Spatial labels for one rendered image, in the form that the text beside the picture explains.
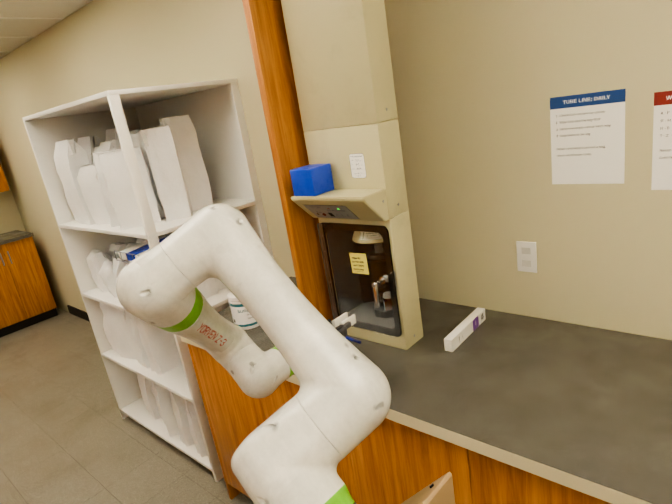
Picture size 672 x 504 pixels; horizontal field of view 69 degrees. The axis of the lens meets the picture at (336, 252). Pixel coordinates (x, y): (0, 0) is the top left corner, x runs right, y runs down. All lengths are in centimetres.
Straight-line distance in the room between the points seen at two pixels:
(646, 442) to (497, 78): 114
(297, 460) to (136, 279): 43
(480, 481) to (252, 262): 89
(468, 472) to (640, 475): 42
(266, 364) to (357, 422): 52
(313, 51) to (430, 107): 51
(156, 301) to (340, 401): 39
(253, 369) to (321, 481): 53
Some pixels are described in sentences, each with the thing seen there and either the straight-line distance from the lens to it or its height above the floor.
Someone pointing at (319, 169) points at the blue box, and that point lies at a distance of 163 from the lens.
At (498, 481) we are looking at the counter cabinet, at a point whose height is 81.
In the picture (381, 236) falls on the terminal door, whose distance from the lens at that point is 160.
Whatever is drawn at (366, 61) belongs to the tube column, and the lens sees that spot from 154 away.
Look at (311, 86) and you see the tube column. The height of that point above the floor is 185.
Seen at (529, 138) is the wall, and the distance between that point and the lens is 178.
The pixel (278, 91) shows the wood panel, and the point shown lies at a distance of 176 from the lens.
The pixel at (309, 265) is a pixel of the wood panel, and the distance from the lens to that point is 184.
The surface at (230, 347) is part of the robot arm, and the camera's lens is 130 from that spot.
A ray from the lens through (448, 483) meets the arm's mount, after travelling 85.
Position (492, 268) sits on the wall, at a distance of 196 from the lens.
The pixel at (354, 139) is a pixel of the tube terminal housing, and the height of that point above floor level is 167.
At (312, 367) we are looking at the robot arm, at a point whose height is 138.
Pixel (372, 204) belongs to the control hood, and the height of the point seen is 148.
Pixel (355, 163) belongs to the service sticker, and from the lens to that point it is 161.
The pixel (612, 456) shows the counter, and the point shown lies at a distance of 135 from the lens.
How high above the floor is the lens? 179
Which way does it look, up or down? 17 degrees down
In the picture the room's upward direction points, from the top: 9 degrees counter-clockwise
